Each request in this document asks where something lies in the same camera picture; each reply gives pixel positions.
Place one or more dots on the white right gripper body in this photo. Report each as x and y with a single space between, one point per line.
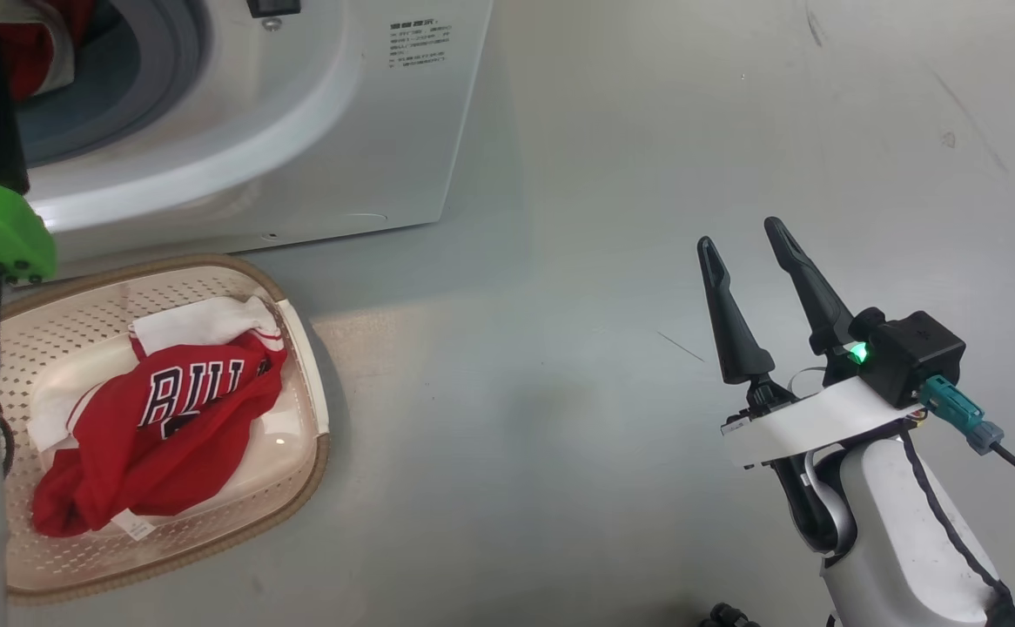
803 422

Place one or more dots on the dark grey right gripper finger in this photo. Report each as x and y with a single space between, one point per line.
812 287
734 331

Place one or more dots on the red garment with white band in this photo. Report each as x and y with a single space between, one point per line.
11 43

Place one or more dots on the red basketball jersey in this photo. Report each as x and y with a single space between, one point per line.
168 453

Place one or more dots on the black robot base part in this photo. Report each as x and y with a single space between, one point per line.
729 616

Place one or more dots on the white front-loading washing machine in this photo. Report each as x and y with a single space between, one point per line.
299 113

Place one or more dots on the cream perforated laundry basket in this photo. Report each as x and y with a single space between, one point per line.
81 575

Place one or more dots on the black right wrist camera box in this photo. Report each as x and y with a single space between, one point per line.
917 348

